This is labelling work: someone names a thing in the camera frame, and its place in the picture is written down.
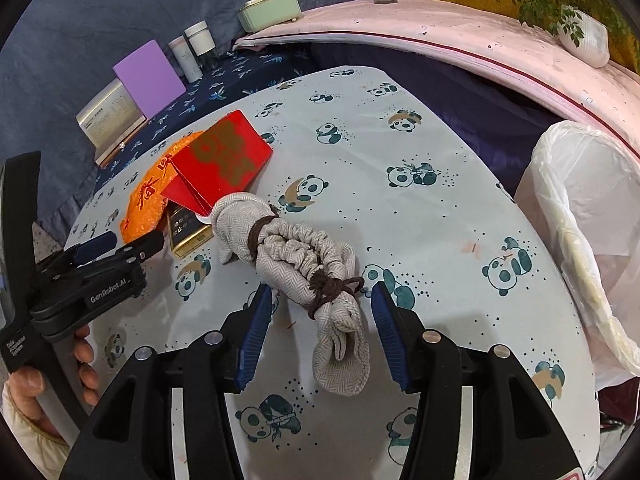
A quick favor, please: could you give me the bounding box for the white bottle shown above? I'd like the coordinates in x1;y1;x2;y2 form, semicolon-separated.
167;36;202;83

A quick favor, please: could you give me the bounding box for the person's left hand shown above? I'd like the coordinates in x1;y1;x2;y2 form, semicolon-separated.
4;324;101;438

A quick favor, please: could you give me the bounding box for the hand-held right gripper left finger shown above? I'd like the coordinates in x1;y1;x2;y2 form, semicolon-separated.
60;282;274;480

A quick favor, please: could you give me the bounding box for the blue grey backdrop cloth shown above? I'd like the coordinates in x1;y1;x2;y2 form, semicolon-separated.
0;0;376;241

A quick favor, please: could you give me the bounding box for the small black gold box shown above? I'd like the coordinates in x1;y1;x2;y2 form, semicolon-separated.
167;205;215;260

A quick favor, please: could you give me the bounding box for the panda print tablecloth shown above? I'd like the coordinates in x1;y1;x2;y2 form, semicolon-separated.
65;66;601;480

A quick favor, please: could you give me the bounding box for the green plant in white pot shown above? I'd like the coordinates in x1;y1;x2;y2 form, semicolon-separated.
485;0;626;68

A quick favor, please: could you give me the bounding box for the navy printed cloth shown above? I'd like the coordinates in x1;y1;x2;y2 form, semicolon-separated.
92;50;313;196

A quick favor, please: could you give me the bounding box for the red envelope packet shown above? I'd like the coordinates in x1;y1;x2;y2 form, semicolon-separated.
165;109;273;216

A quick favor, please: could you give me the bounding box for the orange plastic bag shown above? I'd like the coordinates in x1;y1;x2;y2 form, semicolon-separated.
120;131;203;243

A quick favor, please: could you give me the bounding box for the beige cloth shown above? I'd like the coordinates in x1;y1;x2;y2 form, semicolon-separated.
209;191;371;398

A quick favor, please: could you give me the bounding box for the white capped jar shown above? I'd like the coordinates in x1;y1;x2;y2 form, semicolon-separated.
184;20;218;68

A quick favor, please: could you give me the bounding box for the bin with white bag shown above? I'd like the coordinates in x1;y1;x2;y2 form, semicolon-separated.
514;120;640;391

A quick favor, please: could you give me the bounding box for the person's left forearm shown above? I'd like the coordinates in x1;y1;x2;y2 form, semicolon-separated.
0;382;71;480

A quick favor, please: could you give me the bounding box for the pink tablecloth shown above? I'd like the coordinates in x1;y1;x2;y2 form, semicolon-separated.
232;0;640;136

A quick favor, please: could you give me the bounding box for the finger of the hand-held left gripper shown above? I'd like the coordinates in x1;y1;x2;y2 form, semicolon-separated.
37;231;119;278
100;230;166;268

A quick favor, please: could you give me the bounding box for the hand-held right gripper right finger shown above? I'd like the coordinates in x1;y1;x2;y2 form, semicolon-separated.
370;281;591;480

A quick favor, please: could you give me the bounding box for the green tissue box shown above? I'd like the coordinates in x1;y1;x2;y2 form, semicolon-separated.
236;0;302;33

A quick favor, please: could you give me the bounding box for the purple cloth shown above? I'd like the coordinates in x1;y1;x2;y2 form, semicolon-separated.
280;42;566;201

